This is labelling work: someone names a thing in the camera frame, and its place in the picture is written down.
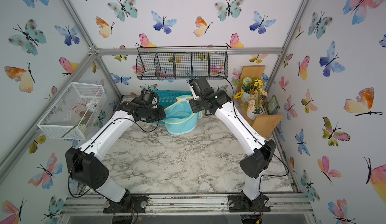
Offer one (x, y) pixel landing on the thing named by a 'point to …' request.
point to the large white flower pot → (248, 87)
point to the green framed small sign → (272, 105)
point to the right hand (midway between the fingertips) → (198, 100)
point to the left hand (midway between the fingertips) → (167, 113)
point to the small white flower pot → (255, 106)
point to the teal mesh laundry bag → (179, 117)
